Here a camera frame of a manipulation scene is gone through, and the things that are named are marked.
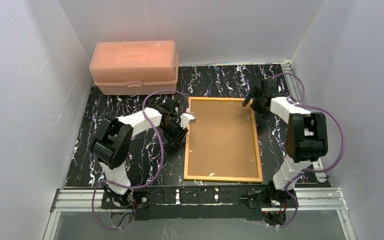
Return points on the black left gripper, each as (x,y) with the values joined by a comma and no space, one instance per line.
(177,133)

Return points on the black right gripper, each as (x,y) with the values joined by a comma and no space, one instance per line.
(256,100)

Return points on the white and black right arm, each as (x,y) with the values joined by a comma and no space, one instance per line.
(306,138)

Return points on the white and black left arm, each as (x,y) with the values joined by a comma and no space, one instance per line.
(112,142)

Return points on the pink plastic storage box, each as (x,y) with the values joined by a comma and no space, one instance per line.
(135,67)

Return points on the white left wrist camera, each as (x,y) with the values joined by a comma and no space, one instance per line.
(186,119)

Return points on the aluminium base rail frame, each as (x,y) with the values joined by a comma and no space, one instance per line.
(322,215)

